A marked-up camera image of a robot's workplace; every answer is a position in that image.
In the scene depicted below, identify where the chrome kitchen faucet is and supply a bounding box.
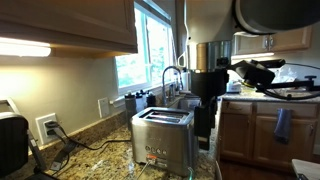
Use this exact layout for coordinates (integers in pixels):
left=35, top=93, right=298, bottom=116
left=161, top=65, right=184, bottom=107

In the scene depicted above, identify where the black bar camera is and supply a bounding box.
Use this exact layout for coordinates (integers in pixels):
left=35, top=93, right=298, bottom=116
left=249, top=58, right=286, bottom=69

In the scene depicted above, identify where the small white appliance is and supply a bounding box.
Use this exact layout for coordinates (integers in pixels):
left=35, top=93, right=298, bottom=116
left=227, top=79, right=242, bottom=94

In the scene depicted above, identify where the white wall outlet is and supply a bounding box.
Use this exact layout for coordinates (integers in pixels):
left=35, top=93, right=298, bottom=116
left=35, top=112, right=58, bottom=146

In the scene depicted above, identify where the wooden lower cabinet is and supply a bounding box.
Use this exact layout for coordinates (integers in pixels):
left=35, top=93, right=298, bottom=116
left=216, top=99, right=320, bottom=171

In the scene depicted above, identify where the grey metal stand frame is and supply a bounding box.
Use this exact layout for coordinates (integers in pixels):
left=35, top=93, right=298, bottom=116
left=0, top=97, right=48, bottom=173

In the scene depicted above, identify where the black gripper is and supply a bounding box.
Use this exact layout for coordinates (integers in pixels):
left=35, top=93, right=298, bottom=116
left=189, top=69, right=230, bottom=151

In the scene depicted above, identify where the kitchen window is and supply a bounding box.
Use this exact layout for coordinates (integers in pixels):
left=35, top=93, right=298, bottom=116
left=114, top=1, right=178, bottom=98

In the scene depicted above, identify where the black box appliance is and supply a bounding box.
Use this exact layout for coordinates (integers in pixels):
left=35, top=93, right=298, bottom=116
left=0, top=111, right=30, bottom=178

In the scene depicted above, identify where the double door upper cabinet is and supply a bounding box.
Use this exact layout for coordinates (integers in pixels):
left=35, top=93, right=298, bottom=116
left=175, top=0, right=188, bottom=62

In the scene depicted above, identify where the black power adapter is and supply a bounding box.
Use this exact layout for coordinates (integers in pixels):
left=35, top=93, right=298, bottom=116
left=49, top=141, right=76, bottom=173

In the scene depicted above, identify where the short dark bottle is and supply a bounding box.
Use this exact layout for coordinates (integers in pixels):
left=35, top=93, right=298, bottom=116
left=145, top=91, right=157, bottom=108

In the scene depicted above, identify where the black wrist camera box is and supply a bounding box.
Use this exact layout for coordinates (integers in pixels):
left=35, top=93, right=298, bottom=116
left=227, top=59, right=277, bottom=88

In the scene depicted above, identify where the black toaster power cable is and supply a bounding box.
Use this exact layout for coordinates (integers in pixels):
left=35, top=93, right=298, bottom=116
left=44, top=121, right=132, bottom=151

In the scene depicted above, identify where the white paper towel roll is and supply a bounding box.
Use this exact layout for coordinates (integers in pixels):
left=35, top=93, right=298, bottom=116
left=180, top=69, right=190, bottom=92

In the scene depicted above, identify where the blue dish towel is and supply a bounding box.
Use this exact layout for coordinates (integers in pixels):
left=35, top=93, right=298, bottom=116
left=273, top=107, right=294, bottom=145

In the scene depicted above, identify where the white switch plate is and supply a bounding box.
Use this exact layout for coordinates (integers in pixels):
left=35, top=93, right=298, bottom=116
left=97, top=96, right=110, bottom=119

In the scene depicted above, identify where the white bottle black cap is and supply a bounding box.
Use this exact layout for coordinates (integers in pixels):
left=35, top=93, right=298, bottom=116
left=134, top=90, right=145, bottom=114

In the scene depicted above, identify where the stainless steel toaster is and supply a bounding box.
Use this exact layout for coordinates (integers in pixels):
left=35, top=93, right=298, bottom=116
left=130, top=106, right=201, bottom=178

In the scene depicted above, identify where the thin under-cabinet light strip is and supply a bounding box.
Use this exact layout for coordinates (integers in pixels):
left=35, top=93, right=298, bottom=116
left=231, top=52, right=275, bottom=61

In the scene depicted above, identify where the tall dark water bottle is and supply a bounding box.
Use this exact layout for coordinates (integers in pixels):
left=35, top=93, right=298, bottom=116
left=124, top=92, right=138, bottom=131

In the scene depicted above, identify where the stainless steel sink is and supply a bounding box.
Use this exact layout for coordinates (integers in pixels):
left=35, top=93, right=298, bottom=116
left=169, top=95, right=202, bottom=113

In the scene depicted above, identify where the soap dispenser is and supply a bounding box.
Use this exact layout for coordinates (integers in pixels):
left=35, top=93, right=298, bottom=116
left=168, top=83, right=178, bottom=101

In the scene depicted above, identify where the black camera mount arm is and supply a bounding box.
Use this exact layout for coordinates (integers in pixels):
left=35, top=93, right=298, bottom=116
left=256, top=75, right=320, bottom=94

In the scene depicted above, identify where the large wooden upper cabinet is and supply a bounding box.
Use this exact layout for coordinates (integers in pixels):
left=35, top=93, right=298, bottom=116
left=0, top=0, right=139, bottom=59

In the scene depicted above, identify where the bright under-cabinet light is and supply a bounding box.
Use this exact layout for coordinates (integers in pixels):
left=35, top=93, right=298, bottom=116
left=0, top=37, right=52, bottom=58

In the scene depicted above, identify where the clear plastic bag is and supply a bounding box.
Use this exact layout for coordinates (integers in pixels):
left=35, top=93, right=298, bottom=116
left=273, top=66, right=298, bottom=85

